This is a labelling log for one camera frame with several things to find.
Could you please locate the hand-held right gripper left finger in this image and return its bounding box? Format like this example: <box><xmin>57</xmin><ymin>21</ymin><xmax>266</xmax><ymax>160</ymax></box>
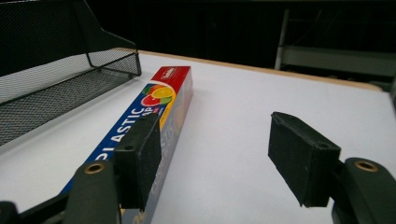
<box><xmin>63</xmin><ymin>112</ymin><xmax>163</xmax><ymax>224</ymax></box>

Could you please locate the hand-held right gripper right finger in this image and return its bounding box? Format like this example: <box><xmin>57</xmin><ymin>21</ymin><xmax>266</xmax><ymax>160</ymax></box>
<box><xmin>267</xmin><ymin>111</ymin><xmax>396</xmax><ymax>224</ymax></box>

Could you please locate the blue plastic wrap box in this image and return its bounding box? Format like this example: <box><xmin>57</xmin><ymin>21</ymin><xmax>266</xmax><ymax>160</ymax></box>
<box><xmin>60</xmin><ymin>65</ymin><xmax>194</xmax><ymax>224</ymax></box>

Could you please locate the black mesh wire tray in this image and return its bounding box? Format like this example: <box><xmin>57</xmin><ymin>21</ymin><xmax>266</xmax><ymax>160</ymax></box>
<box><xmin>0</xmin><ymin>0</ymin><xmax>143</xmax><ymax>147</ymax></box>

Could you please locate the grey metal shelf frame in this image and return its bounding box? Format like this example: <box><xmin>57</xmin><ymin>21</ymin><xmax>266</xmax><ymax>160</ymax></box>
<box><xmin>274</xmin><ymin>8</ymin><xmax>396</xmax><ymax>93</ymax></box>

